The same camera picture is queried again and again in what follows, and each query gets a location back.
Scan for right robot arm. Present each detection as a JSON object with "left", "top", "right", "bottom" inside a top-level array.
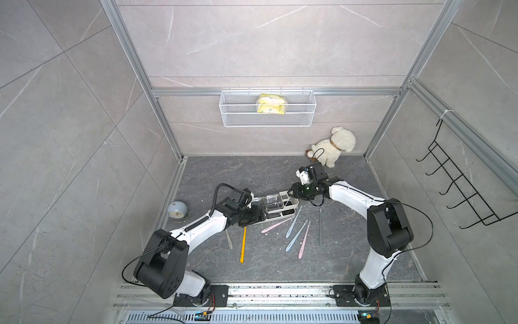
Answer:
[{"left": 288, "top": 178, "right": 414, "bottom": 306}]

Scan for white toothbrush holder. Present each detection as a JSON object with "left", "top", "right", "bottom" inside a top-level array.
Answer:
[{"left": 248, "top": 191, "right": 299, "bottom": 225}]

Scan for yellow packet in basket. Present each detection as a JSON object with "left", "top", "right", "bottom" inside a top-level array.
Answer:
[{"left": 256, "top": 94, "right": 287, "bottom": 115}]

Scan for white wire wall basket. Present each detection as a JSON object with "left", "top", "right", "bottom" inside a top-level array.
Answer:
[{"left": 219, "top": 90, "right": 316, "bottom": 128}]

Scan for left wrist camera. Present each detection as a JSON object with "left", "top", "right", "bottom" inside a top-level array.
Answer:
[{"left": 237, "top": 188, "right": 254, "bottom": 207}]

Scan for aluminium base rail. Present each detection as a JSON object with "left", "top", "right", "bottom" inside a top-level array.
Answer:
[{"left": 109, "top": 282, "right": 457, "bottom": 323}]

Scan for light blue toothbrush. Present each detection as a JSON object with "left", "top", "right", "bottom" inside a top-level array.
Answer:
[
  {"left": 285, "top": 220, "right": 309, "bottom": 252},
  {"left": 285, "top": 207, "right": 303, "bottom": 238}
]

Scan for white plush dog toy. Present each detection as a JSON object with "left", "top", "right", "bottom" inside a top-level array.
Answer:
[{"left": 306, "top": 126, "right": 356, "bottom": 168}]

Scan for yellow toothbrush pink bristles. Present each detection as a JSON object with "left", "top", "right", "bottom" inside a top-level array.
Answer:
[{"left": 240, "top": 227, "right": 248, "bottom": 264}]

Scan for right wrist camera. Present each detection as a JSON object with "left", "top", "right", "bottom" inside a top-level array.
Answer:
[{"left": 296, "top": 166, "right": 316, "bottom": 185}]

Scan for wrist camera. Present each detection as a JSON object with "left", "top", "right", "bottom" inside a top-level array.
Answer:
[
  {"left": 296, "top": 166, "right": 316, "bottom": 185},
  {"left": 237, "top": 188, "right": 254, "bottom": 207}
]

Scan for black wall hook rack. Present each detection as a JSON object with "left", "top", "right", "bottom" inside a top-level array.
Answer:
[{"left": 415, "top": 119, "right": 517, "bottom": 230}]

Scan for grey-green toothbrush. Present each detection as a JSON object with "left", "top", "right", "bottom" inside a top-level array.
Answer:
[{"left": 224, "top": 229, "right": 233, "bottom": 251}]

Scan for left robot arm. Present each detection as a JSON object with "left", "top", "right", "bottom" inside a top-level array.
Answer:
[{"left": 133, "top": 183, "right": 267, "bottom": 305}]

